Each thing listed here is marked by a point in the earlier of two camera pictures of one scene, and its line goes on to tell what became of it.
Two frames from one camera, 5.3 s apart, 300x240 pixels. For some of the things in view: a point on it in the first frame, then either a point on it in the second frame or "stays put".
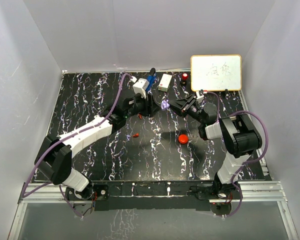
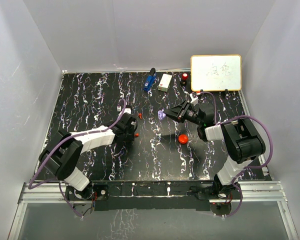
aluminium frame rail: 269,191 stays put
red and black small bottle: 184,76 stays put
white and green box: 164,82 stays put
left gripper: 150,107 to 130,137
